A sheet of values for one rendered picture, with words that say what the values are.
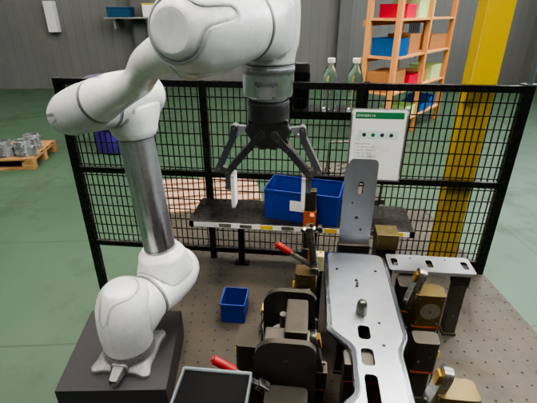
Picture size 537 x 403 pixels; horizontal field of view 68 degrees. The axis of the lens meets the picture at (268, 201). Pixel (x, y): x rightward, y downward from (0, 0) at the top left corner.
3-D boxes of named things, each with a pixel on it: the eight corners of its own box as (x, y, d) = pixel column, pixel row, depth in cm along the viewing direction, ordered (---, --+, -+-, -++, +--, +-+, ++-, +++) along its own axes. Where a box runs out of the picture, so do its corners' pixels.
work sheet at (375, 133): (399, 181, 169) (410, 109, 155) (345, 180, 171) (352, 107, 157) (398, 180, 170) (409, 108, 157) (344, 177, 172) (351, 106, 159)
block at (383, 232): (387, 313, 161) (399, 235, 145) (367, 311, 161) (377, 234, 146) (383, 299, 168) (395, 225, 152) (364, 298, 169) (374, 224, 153)
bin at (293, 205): (337, 227, 157) (340, 197, 151) (263, 217, 164) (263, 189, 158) (341, 209, 171) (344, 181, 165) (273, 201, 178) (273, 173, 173)
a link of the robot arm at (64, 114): (63, 77, 85) (112, 67, 95) (22, 100, 95) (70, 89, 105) (91, 135, 89) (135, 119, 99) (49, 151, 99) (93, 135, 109)
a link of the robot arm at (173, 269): (134, 309, 135) (176, 273, 152) (172, 323, 128) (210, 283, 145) (70, 75, 101) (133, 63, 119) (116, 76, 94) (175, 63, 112)
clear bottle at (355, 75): (360, 110, 164) (366, 59, 155) (344, 109, 165) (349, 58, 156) (359, 106, 170) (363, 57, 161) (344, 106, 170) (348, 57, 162)
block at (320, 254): (318, 338, 148) (324, 256, 132) (308, 338, 148) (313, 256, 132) (318, 332, 151) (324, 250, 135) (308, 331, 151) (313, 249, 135)
